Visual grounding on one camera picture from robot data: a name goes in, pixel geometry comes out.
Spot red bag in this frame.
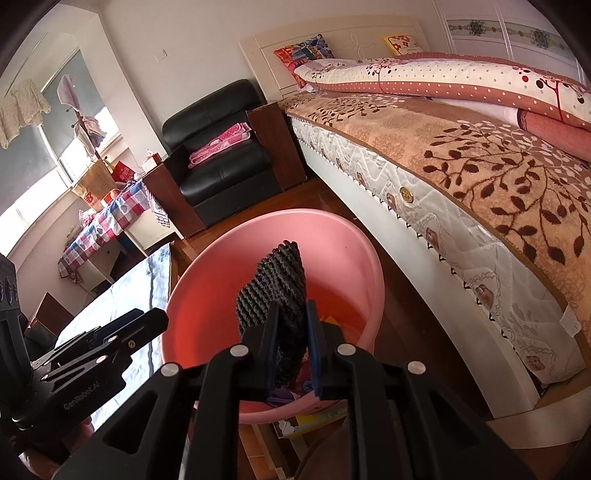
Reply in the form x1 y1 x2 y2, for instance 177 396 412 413
111 161 136 185

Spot pink folded blanket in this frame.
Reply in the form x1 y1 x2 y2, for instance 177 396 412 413
516 110 591 162

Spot light blue tablecloth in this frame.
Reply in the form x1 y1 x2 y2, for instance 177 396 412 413
55 244 178 430

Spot window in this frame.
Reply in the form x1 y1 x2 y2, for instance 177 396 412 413
0 46 123 217

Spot black leather armchair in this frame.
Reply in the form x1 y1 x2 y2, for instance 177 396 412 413
163 78 282 227

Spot purple toy eggplant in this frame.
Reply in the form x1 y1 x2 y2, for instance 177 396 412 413
270 387 317 403

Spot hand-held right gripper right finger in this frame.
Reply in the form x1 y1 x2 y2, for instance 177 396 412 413
305 299 536 480

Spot white desk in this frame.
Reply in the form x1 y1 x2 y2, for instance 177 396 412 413
60 226 153 296

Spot brown leaf pattern blanket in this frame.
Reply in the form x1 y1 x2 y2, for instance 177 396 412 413
281 90 591 333

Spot white wardrobe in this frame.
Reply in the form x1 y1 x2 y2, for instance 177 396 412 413
434 0 589 81

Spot black foam fruit net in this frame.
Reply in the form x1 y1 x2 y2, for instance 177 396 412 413
235 240 308 388

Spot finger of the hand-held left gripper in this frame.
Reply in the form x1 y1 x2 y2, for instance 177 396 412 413
28 308 169 370
41 339 153 393

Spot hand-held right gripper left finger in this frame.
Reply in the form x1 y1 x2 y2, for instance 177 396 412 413
53 301 281 480

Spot floral quilt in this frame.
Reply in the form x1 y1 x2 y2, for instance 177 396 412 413
294 50 591 132

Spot pink plastic basin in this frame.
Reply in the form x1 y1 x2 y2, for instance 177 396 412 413
164 209 385 424

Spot yellow white paper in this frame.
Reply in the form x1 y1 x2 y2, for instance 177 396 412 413
272 405 348 438

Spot checked tablecloth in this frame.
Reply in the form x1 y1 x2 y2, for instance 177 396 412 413
58 178 171 278

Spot coat rack with clothes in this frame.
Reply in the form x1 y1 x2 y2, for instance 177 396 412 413
56 74 108 160

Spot brown paper bag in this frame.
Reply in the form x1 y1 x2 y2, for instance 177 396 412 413
71 159 118 210

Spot white hanging lace garment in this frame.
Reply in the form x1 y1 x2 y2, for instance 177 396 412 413
0 78 51 149

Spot pink folded towel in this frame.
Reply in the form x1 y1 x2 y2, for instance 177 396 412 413
188 122 254 169

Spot brown wooden side cabinet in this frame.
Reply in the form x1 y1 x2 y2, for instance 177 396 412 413
246 102 308 191
141 159 206 238

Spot white bed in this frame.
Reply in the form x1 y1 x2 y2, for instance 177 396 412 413
239 16 591 448

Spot yellow pillow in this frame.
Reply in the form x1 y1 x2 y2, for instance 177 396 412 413
382 33 423 56

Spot colourful patterned pillow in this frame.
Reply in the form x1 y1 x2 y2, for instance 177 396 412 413
273 33 335 88

